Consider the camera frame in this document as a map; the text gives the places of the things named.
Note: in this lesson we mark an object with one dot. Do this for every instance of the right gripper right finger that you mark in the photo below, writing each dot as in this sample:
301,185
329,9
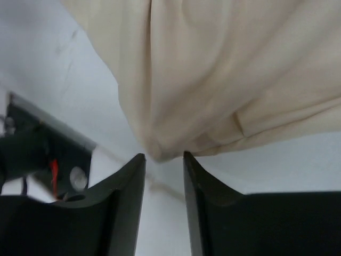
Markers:
223,221

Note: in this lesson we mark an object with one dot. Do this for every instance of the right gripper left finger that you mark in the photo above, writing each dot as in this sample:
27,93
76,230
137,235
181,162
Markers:
102,220

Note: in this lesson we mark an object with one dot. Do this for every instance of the beige trousers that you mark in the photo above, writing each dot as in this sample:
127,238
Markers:
215,76

